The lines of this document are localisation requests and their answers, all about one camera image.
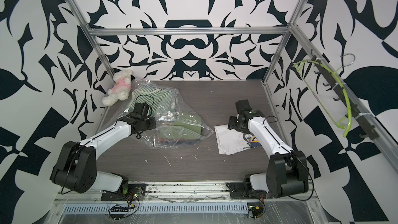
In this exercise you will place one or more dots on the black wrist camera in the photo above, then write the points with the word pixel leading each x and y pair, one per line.
pixel 243 106
pixel 142 110

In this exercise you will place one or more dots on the green wire clothes hanger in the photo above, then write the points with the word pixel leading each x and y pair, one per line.
pixel 329 90

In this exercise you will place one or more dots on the white slotted cable duct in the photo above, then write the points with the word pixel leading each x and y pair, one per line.
pixel 163 208

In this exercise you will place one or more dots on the black connector block left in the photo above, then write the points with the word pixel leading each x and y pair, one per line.
pixel 118 212

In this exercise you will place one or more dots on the black connector block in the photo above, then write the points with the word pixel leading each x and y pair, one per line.
pixel 255 212
pixel 118 212

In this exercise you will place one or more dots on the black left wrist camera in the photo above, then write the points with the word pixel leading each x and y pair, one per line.
pixel 142 110

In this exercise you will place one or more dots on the white teddy bear pink shirt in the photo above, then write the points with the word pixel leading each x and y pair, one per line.
pixel 121 89

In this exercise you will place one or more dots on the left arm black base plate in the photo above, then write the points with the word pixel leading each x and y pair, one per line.
pixel 126 193

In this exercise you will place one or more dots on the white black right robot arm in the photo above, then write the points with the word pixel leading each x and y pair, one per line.
pixel 287 173

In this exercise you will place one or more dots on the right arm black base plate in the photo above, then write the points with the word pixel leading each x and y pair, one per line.
pixel 240 191

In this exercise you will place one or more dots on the green printed t-shirt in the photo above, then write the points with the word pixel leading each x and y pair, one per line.
pixel 186 127

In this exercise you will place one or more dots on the clear plastic vacuum bag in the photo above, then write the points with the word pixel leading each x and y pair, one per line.
pixel 160 118

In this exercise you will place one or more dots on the aluminium frame rail front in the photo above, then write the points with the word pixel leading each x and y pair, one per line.
pixel 166 191

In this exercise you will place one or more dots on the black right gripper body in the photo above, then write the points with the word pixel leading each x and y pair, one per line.
pixel 235 123

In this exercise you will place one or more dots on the aluminium frame back crossbar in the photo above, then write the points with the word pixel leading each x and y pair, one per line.
pixel 187 31

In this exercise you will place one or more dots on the white printed tank top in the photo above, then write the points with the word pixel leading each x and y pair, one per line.
pixel 230 141

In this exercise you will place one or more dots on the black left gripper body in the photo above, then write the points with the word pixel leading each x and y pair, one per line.
pixel 150 123

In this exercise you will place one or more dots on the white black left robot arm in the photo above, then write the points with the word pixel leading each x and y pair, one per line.
pixel 76 167

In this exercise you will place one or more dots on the black wall hook rack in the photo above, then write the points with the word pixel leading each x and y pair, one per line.
pixel 335 83

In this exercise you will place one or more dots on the black connector block right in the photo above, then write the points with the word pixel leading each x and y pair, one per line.
pixel 255 212

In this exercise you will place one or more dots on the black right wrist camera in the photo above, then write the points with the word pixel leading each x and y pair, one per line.
pixel 243 106

